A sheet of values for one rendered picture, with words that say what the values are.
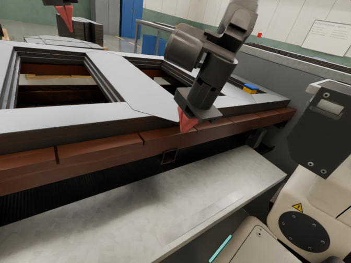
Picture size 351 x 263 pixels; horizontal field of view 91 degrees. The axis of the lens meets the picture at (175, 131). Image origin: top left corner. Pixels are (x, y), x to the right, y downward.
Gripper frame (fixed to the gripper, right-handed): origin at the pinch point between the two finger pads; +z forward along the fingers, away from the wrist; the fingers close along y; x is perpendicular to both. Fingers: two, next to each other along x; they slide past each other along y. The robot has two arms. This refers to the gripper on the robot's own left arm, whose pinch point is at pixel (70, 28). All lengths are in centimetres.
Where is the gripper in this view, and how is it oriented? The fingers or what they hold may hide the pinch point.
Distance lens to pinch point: 73.4
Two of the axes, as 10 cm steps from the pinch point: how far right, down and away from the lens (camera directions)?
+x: 5.2, 5.8, -6.3
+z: -0.3, 7.5, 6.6
